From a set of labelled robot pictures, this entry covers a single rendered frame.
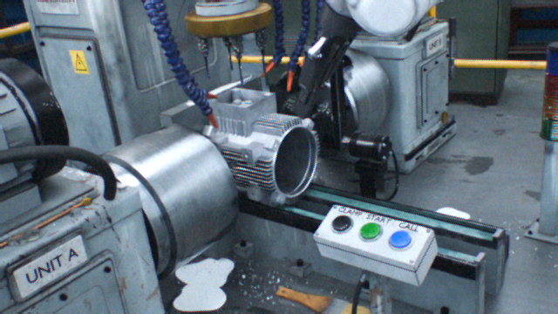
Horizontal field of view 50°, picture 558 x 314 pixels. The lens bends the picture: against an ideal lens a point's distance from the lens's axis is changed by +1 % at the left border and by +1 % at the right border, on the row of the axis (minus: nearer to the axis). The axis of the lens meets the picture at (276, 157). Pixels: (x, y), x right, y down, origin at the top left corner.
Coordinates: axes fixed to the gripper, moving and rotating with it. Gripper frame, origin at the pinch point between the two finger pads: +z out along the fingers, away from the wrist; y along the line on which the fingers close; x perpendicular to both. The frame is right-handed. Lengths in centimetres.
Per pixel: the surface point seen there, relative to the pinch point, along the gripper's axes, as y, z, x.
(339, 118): -18.2, 11.5, 1.2
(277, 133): -2.2, 12.7, -3.8
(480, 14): -317, 87, -46
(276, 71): -287, 203, -159
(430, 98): -62, 19, 7
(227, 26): 0.7, -3.4, -21.2
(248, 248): 2.9, 40.3, 2.9
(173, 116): 8.5, 17.7, -22.7
